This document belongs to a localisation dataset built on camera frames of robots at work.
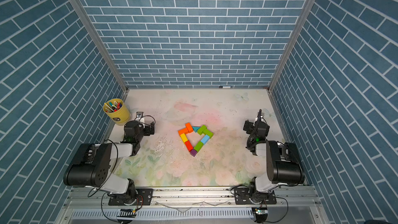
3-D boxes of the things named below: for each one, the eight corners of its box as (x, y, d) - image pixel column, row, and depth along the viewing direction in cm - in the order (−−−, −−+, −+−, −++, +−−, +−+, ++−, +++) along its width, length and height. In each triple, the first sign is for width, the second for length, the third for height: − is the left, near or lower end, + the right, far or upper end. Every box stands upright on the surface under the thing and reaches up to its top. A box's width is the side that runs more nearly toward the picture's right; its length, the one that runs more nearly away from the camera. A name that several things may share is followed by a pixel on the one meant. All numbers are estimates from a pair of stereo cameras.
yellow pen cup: (110, 126, 101) (98, 113, 90) (117, 111, 108) (107, 98, 97) (129, 126, 101) (119, 113, 90) (134, 111, 109) (126, 98, 97)
